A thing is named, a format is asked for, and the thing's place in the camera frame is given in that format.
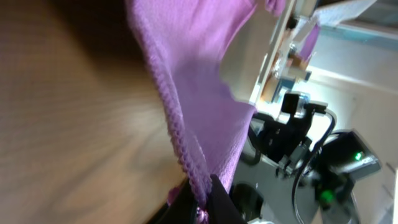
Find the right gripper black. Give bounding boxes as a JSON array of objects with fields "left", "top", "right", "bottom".
[{"left": 248, "top": 112, "right": 314, "bottom": 179}]

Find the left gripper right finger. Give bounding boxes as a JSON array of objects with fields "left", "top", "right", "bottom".
[{"left": 206, "top": 174, "right": 246, "bottom": 224}]

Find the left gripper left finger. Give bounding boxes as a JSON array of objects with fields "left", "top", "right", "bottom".
[{"left": 146, "top": 180, "right": 198, "bottom": 224}]

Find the purple cloth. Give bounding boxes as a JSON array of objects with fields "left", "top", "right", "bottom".
[
  {"left": 124, "top": 0, "right": 287, "bottom": 224},
  {"left": 299, "top": 24, "right": 320, "bottom": 61}
]

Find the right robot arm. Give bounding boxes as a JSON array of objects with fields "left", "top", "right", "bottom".
[{"left": 249, "top": 104, "right": 381, "bottom": 223}]

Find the crumpled purple cloth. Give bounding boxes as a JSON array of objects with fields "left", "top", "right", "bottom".
[{"left": 299, "top": 24, "right": 320, "bottom": 61}]

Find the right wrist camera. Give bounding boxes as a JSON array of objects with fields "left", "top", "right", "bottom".
[{"left": 280, "top": 93, "right": 328, "bottom": 118}]

